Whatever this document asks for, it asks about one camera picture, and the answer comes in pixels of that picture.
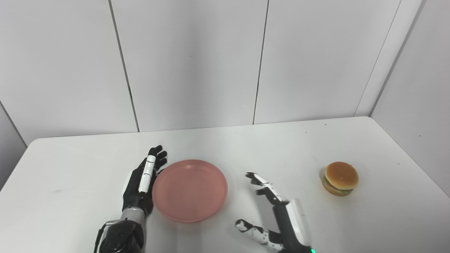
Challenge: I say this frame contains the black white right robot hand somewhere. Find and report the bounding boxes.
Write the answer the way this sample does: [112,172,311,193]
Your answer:
[235,172,315,253]

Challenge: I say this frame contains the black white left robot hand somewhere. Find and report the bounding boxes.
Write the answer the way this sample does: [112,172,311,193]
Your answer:
[122,145,168,217]

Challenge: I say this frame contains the pink round plate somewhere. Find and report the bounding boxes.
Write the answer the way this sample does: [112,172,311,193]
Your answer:
[152,160,228,223]

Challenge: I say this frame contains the toy hamburger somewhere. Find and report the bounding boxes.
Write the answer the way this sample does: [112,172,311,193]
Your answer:
[322,162,359,196]

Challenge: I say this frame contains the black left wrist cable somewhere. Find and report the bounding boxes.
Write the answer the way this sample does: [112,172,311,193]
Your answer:
[93,221,116,253]

